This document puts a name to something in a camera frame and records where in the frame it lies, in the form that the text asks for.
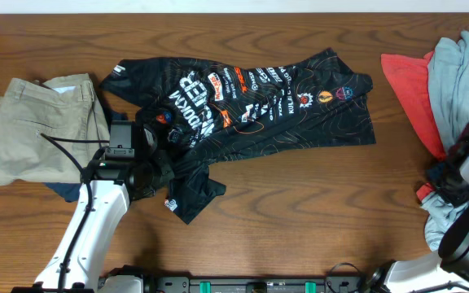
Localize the black printed cycling jersey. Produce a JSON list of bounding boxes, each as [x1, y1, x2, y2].
[[100, 49, 375, 223]]

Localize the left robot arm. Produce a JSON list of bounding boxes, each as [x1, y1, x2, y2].
[[11, 120, 174, 293]]

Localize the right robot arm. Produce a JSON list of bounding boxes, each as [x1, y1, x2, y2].
[[359, 123, 469, 292]]

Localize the dark navy folded garment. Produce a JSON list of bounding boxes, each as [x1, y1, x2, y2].
[[44, 108, 128, 203]]

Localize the folded khaki shorts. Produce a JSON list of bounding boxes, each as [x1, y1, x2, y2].
[[0, 74, 110, 186]]

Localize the light grey blue shirt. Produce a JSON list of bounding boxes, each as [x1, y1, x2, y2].
[[421, 31, 469, 251]]

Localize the red shirt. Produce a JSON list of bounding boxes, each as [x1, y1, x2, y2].
[[380, 50, 448, 203]]

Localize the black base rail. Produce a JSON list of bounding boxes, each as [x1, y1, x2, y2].
[[148, 276, 362, 293]]

